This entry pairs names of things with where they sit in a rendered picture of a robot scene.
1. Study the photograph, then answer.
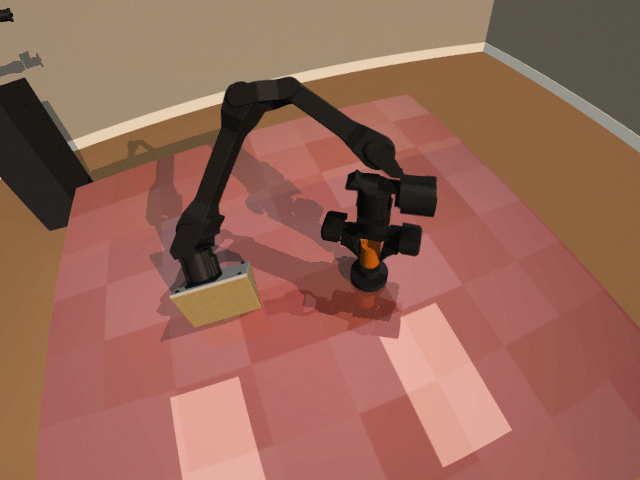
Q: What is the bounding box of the orange knob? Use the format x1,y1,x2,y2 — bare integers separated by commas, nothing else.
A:
360,239,381,269

